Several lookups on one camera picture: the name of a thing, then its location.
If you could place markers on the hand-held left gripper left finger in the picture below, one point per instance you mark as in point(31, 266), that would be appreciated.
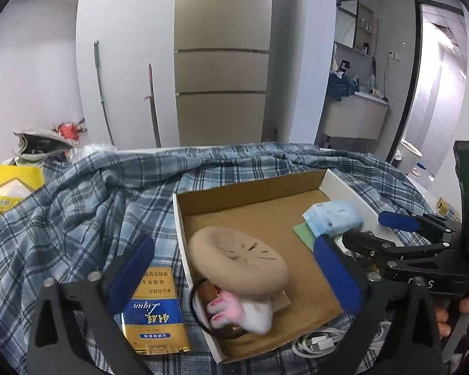
point(131, 269)

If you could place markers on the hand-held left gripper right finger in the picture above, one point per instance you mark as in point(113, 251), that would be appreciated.
point(338, 277)

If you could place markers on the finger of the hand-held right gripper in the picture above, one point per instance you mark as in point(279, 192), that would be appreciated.
point(398, 220)
point(375, 242)

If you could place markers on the light blue tissue packet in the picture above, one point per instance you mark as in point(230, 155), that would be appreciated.
point(332, 216)

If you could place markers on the green card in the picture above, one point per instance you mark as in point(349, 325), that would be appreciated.
point(303, 231)

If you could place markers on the black hair band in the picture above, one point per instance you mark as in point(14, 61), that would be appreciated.
point(194, 300)

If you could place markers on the pink and white plush toy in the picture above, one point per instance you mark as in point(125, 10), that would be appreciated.
point(254, 314)

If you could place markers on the beige round cushion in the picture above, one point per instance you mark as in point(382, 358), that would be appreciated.
point(226, 258)

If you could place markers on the cardboard box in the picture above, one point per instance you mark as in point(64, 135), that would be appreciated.
point(258, 218)

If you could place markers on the person's right hand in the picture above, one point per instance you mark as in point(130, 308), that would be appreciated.
point(443, 320)

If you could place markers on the small yellow box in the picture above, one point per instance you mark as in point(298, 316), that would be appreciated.
point(447, 208)

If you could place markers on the gold and blue packet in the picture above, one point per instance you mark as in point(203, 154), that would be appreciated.
point(156, 312)

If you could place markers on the blue plaid cloth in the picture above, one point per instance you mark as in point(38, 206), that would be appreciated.
point(62, 211)

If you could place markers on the beige vanity cabinet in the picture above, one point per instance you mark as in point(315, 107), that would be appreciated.
point(355, 117)

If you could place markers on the clear plastic bag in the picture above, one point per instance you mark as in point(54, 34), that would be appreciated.
point(95, 149)

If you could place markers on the white paper roll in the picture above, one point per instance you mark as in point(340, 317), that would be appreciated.
point(375, 93)

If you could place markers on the blue clothes pile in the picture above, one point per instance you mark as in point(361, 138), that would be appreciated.
point(342, 86)

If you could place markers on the red snack packet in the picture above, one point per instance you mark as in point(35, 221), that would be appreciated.
point(68, 129)

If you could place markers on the grey crumpled bag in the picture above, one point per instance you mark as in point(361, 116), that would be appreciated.
point(39, 140)

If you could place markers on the yellow plastic bag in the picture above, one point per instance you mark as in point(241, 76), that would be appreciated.
point(0, 175)

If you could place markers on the black faucet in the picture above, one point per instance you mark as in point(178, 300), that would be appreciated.
point(344, 64)

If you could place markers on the gold refrigerator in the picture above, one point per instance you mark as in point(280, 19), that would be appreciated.
point(222, 66)

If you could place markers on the dark door frame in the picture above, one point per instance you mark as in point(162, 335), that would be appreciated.
point(412, 66)

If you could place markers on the white wall socket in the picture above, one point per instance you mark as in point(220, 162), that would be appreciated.
point(391, 54)

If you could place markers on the mirror wall cabinet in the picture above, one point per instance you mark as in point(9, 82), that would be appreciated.
point(353, 23)

